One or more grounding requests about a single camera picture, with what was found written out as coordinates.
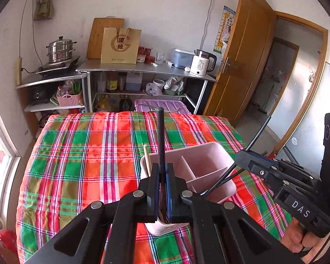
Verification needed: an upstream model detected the steel kitchen shelf table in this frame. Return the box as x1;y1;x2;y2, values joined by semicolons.
76;59;217;114

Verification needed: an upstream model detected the giraffe height chart poster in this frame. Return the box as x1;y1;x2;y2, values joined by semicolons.
213;6;235;55

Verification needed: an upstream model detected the dark soy sauce bottle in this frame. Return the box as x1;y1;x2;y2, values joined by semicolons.
106;71;118;92

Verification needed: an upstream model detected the tan paper shopping bag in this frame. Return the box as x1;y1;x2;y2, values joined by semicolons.
101;27;142;64

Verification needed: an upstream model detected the red green plaid tablecloth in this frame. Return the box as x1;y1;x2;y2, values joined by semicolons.
16;112;292;263

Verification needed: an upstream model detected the pink woven basket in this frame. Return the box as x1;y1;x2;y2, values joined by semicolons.
56;86;84;107

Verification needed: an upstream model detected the red lidded jar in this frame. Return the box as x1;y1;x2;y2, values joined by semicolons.
136;46;146;63

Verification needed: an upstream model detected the black induction cooker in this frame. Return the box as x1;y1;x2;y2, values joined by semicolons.
35;55;80;75

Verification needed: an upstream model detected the stainless steel steamer pot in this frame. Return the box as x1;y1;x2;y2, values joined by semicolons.
46;36;77;64

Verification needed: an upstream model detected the clear plastic container box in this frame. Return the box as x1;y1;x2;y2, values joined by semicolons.
171;48;195;69

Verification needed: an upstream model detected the wooden cutting board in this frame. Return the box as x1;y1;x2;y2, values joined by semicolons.
86;17;125;59

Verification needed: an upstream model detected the green cloth bag hanging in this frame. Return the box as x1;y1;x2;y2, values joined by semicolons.
34;0;55;20

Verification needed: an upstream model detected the white refrigerator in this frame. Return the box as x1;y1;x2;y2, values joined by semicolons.
276;63;330;175

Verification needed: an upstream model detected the brown wooden door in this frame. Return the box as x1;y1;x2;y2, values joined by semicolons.
204;0;277;127

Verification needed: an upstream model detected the person's right hand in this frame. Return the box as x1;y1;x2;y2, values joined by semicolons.
280;217;330;263

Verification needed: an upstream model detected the beige wooden chopstick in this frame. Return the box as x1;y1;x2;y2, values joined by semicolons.
143;144;152;176

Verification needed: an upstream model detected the white electric kettle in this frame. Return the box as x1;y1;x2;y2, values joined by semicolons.
189;49;217;76

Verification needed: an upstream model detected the pink plastic utensil basket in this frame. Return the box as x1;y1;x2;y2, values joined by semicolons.
140;142;237;236

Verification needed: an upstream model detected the purple plastic storage lid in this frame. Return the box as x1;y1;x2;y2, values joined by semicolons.
134;99;191;114

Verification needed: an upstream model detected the glass cup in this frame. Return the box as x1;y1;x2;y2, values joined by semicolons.
155;52;165;64

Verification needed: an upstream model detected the small side shelf unit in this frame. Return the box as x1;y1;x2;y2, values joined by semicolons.
15;70;89;136

